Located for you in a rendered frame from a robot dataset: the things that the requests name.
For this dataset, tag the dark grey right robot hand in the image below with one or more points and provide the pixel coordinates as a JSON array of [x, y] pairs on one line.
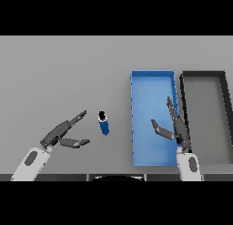
[[179, 129]]

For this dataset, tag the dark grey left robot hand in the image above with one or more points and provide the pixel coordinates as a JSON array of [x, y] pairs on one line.
[[57, 134]]

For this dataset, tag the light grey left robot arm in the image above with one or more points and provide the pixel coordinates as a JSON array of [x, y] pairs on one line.
[[30, 163]]

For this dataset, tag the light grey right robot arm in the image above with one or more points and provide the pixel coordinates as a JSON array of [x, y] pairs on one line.
[[189, 166]]

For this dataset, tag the blue bin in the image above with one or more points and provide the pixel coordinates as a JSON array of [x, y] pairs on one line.
[[153, 119]]

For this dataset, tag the dark grey bin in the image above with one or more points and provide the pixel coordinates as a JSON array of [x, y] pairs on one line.
[[206, 116]]

